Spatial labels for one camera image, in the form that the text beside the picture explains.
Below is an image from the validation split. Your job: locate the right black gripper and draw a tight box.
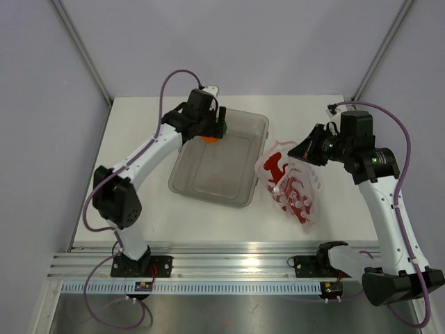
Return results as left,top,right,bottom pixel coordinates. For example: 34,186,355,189
289,124,352,166

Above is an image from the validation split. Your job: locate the orange fruit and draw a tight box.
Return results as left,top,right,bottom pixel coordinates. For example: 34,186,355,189
201,136,219,143

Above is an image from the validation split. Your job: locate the clear zip top bag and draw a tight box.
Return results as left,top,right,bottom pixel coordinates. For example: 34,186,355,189
254,141,321,234

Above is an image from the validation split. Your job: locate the red toy lobster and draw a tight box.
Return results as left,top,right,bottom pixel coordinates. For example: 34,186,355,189
259,152,314,224

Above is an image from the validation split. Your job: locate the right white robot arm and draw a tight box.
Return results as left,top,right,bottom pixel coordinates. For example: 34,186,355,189
288,111,444,306

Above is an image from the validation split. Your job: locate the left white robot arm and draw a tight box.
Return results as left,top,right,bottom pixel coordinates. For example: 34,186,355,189
92,86,226,277

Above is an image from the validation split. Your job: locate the clear grey plastic container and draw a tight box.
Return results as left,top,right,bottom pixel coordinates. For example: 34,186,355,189
168,109,269,208

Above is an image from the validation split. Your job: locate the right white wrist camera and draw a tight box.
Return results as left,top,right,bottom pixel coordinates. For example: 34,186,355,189
326,104,341,120

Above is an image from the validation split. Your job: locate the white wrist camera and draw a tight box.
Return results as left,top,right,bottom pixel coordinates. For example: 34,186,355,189
326,104,341,120
200,86,220,98

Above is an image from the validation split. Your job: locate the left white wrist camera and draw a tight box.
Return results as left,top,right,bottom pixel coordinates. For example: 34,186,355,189
200,86,220,98

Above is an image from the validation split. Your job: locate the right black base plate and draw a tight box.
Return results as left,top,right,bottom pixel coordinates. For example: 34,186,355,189
286,255,350,279

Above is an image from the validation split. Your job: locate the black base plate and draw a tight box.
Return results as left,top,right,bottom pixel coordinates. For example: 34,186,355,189
111,255,173,278
286,255,350,279

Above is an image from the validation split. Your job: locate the aluminium mounting rail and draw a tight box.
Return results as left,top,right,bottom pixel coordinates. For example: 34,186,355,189
47,241,319,281

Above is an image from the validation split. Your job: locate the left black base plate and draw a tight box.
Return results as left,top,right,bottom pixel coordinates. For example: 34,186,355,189
111,255,173,278

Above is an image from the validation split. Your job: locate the right aluminium frame post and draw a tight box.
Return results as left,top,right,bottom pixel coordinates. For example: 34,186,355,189
350,0,416,101

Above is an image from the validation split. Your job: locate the aluminium frame post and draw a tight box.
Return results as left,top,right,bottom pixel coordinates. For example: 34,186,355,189
350,0,416,101
49,0,114,110

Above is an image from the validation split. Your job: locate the left aluminium frame post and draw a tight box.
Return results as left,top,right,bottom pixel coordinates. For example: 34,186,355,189
49,0,114,110

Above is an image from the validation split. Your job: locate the white slotted cable duct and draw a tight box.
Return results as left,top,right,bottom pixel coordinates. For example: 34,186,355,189
61,280,321,296

